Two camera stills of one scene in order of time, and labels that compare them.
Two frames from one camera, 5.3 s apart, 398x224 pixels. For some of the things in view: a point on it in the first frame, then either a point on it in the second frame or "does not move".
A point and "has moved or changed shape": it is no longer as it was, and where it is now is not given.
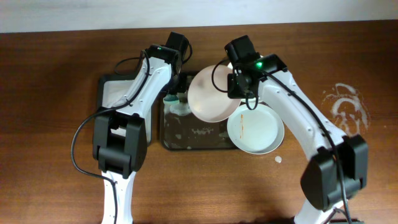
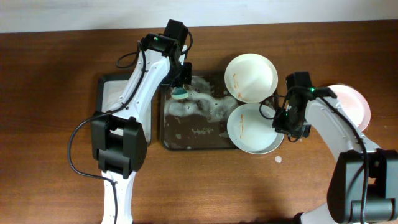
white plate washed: (208, 94) -> (354, 104)
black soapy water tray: (111, 88) does not move
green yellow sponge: (170, 99) has moved or changed shape
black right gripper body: (237, 90) -> (286, 126)
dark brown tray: (181, 129) does not move
